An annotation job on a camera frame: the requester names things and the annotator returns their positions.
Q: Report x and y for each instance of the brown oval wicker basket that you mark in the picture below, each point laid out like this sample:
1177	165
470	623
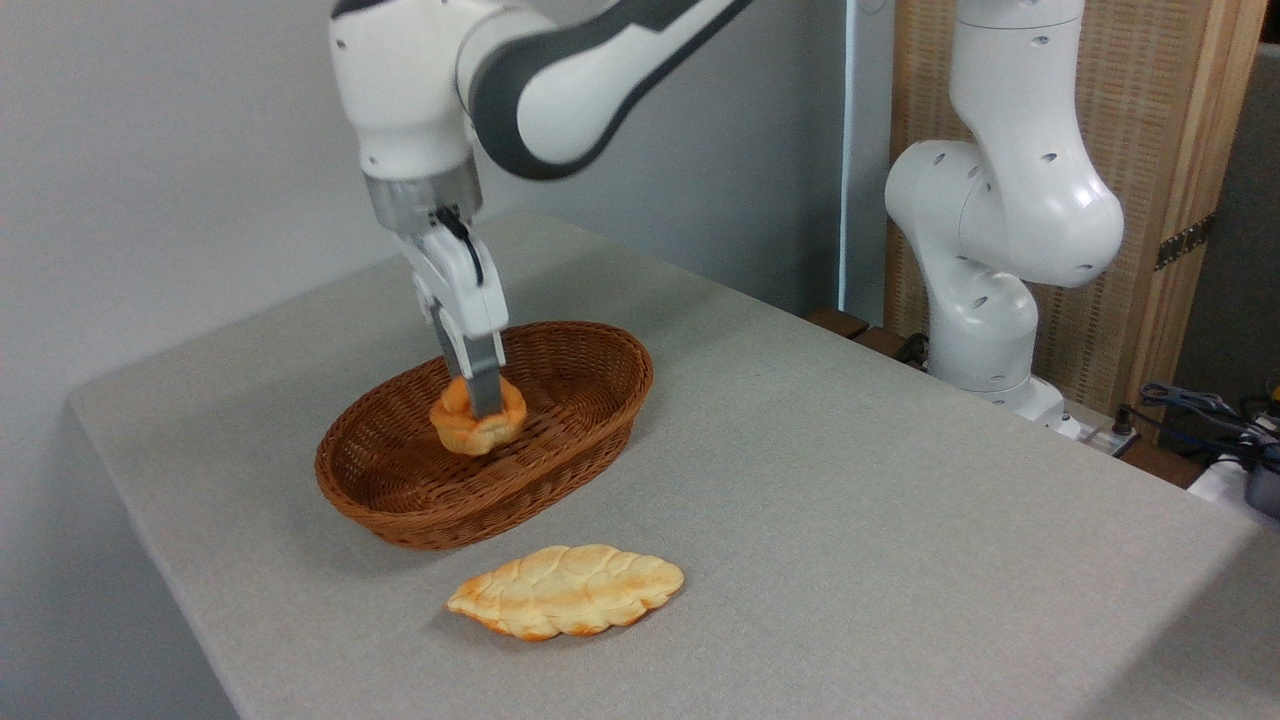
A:
400	480

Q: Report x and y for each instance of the round orange bread roll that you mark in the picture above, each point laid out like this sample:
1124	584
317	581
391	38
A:
465	428

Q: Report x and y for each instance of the dark wooden board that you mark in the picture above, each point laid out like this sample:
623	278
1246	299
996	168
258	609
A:
838	322

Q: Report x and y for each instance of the white vertical wall trim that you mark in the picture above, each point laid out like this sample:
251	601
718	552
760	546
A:
860	150

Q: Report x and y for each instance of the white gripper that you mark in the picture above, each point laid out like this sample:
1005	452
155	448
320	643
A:
455	275

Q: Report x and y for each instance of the woven wooden folding screen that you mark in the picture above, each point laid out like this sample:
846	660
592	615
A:
1140	110

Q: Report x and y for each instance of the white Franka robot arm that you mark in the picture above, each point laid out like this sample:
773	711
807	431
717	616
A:
1010	200

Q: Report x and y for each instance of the long braided bread loaf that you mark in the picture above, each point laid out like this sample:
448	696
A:
565	592

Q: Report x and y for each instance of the brass screen hinge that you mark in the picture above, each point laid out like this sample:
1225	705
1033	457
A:
1185	242

